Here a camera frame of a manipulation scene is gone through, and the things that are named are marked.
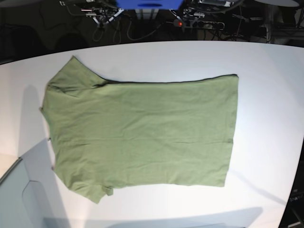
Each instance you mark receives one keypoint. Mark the blue box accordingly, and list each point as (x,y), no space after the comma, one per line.
(149,4)

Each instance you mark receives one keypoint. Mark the black power strip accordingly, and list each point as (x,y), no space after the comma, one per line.
(199,24)

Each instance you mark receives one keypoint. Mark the green T-shirt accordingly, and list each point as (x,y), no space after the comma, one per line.
(109,135)

